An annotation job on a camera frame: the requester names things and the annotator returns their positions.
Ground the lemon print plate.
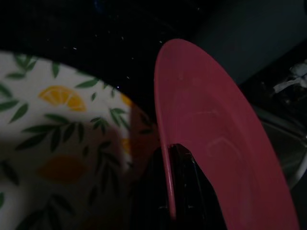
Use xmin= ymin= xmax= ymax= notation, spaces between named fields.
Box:
xmin=0 ymin=49 xmax=159 ymax=230

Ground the stainless steel sink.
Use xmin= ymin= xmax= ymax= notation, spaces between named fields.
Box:
xmin=251 ymin=105 xmax=307 ymax=190

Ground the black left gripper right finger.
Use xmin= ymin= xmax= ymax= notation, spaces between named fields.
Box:
xmin=171 ymin=143 xmax=226 ymax=230

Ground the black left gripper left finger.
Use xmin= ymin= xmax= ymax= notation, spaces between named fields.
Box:
xmin=133 ymin=147 xmax=174 ymax=230

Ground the thin white tube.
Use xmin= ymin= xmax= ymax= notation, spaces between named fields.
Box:
xmin=272 ymin=64 xmax=307 ymax=94

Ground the pink plate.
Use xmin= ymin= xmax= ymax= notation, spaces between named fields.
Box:
xmin=153 ymin=38 xmax=300 ymax=230

